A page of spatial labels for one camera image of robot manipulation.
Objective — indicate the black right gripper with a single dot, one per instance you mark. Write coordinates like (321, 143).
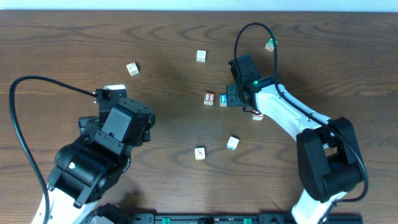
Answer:
(232, 96)

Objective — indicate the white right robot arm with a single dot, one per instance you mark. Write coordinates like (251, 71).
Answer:
(329, 160)

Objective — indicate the red letter I block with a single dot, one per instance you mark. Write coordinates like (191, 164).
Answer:
(209, 98)

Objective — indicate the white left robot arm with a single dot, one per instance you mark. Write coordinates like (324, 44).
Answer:
(88, 167)

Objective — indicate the blue edged white block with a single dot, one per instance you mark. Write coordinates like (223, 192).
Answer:
(232, 143)

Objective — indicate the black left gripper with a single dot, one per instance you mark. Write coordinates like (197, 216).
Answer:
(84, 121)

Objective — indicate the red letter A block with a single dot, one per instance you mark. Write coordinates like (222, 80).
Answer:
(258, 117)

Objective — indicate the plain wooden picture block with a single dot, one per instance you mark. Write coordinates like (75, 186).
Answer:
(201, 56)

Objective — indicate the green letter R block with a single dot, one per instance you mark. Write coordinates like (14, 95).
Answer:
(270, 46)

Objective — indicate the blue number 2 block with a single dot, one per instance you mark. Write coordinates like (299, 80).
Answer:
(223, 100)

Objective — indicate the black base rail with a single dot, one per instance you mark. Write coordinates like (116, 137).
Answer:
(111, 214)

